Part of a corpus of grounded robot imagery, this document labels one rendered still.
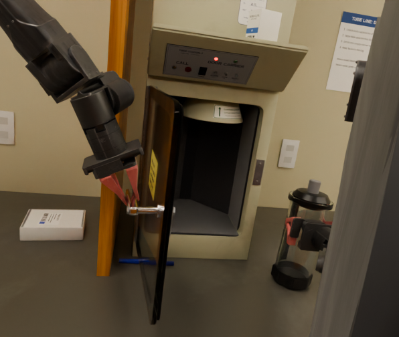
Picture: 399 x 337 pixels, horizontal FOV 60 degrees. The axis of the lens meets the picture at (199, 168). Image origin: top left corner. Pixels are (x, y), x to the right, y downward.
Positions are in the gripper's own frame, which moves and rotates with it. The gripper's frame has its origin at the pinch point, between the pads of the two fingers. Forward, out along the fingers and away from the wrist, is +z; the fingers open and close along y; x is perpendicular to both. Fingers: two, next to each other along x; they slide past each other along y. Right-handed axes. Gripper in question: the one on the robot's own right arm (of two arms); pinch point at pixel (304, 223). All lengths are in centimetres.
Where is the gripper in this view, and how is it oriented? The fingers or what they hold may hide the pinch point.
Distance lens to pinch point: 91.3
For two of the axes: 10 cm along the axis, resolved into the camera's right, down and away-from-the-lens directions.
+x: -1.6, 9.7, 1.9
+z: -1.6, -2.2, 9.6
